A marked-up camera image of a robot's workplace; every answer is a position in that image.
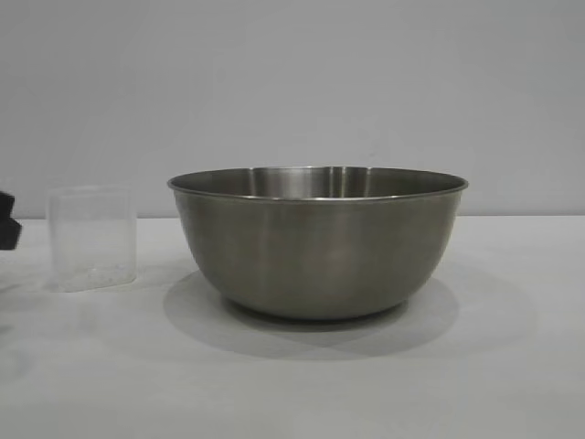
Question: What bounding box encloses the clear plastic measuring cup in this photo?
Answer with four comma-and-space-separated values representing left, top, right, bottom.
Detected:
45, 184, 137, 294

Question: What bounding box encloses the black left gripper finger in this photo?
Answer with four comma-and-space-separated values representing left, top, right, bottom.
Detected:
0, 190, 24, 252

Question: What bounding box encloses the stainless steel mixing bowl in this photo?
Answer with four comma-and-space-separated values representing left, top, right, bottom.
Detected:
166, 166, 470, 321

